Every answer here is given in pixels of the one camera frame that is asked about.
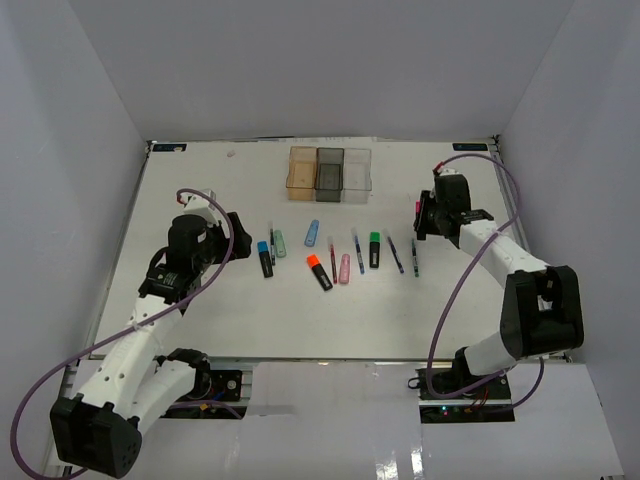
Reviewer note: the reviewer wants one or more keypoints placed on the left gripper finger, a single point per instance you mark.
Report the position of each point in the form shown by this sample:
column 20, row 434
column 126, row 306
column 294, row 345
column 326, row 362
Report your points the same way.
column 241, row 236
column 242, row 252

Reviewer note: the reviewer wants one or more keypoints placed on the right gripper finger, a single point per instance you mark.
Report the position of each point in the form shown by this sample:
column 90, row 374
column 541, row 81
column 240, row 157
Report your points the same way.
column 420, row 202
column 419, row 231

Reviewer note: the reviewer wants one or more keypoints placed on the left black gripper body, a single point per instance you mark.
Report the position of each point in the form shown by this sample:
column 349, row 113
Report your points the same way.
column 217, row 249

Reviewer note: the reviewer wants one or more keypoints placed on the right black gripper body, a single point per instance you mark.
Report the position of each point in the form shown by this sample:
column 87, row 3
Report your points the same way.
column 435, row 212

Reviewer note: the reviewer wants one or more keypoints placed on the blue cap black highlighter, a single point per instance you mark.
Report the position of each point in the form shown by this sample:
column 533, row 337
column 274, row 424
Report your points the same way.
column 264, row 256

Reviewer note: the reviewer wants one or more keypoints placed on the black gel pen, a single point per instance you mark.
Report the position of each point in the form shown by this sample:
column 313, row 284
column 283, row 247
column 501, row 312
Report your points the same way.
column 272, row 243

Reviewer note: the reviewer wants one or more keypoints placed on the purple gel pen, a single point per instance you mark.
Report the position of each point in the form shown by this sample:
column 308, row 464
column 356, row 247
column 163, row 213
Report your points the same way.
column 394, row 251

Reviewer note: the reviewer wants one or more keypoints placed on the green correction tape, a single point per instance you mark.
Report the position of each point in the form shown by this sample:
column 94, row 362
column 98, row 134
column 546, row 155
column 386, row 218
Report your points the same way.
column 280, row 245

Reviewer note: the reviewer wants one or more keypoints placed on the green gel pen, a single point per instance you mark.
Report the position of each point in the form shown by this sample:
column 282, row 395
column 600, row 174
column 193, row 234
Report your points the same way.
column 415, row 260

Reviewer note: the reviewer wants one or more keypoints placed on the green cap black highlighter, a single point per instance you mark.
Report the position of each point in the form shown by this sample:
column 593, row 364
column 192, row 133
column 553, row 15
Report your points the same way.
column 374, row 249

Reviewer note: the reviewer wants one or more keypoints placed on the blue gel pen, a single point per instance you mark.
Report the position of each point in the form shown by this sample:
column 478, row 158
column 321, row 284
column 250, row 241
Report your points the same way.
column 358, row 249

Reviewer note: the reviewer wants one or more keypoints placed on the orange cap black highlighter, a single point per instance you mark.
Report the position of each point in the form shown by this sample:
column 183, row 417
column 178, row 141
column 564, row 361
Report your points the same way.
column 319, row 272

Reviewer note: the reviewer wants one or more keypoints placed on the red gel pen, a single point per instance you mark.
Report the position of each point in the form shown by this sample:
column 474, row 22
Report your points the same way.
column 331, row 248

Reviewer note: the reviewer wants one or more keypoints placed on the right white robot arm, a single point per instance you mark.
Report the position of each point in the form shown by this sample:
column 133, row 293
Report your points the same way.
column 541, row 308

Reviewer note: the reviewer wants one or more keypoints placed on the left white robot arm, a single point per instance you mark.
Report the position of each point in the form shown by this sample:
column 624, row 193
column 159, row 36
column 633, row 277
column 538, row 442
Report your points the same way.
column 101, row 427

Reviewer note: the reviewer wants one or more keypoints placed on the right blue table label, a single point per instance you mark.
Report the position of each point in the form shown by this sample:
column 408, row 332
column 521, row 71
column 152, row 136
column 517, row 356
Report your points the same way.
column 470, row 147

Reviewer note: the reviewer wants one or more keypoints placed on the blue table label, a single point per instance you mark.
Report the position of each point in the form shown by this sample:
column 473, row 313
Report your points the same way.
column 470, row 147
column 169, row 147

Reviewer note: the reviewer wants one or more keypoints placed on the blue correction tape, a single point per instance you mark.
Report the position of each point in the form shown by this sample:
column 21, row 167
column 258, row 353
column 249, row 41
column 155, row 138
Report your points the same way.
column 311, row 235

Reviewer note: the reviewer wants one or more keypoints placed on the amber transparent container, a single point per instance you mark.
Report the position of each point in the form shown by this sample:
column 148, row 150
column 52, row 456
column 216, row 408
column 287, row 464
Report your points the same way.
column 302, row 173

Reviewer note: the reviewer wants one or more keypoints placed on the pink correction tape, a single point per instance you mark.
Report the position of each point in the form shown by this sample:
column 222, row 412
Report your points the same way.
column 344, row 270

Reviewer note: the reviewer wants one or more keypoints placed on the left blue table label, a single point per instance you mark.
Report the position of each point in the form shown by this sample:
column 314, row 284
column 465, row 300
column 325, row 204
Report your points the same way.
column 169, row 147

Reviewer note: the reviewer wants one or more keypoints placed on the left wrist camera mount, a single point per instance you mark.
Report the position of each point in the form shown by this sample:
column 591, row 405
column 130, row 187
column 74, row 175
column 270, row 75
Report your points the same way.
column 198, row 204

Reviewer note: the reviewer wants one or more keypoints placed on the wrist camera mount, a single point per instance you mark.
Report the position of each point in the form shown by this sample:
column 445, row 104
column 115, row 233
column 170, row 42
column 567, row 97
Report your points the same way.
column 198, row 204
column 442, row 169

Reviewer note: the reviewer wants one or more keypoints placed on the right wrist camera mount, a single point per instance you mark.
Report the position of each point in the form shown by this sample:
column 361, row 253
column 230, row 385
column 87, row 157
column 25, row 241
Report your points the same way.
column 442, row 169

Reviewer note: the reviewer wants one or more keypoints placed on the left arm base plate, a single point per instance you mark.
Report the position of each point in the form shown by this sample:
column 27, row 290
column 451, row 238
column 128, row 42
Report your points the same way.
column 217, row 395

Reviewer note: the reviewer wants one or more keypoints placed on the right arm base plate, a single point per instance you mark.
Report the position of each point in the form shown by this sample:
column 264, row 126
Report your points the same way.
column 491, row 403

